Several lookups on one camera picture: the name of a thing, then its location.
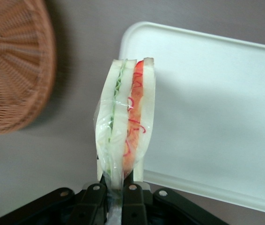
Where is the triangle sandwich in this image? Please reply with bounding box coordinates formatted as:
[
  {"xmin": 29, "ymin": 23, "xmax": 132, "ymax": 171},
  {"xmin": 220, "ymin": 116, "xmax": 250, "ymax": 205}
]
[{"xmin": 92, "ymin": 57, "xmax": 156, "ymax": 225}]

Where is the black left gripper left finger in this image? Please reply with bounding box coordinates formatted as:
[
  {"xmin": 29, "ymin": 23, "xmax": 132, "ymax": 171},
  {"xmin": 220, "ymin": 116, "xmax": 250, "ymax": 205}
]
[{"xmin": 0, "ymin": 175, "xmax": 109, "ymax": 225}]

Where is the round brown wicker basket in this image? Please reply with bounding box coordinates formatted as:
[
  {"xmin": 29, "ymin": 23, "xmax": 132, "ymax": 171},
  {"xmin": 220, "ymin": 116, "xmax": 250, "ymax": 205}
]
[{"xmin": 0, "ymin": 0, "xmax": 57, "ymax": 135}]

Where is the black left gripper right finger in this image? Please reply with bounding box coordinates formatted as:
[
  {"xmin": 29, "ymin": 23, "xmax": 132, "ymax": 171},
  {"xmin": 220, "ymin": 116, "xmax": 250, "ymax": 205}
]
[{"xmin": 122, "ymin": 174, "xmax": 229, "ymax": 225}]

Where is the cream rectangular plastic tray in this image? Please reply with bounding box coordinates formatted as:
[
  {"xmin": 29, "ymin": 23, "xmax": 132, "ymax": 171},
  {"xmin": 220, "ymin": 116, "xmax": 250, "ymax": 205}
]
[{"xmin": 118, "ymin": 21, "xmax": 265, "ymax": 218}]

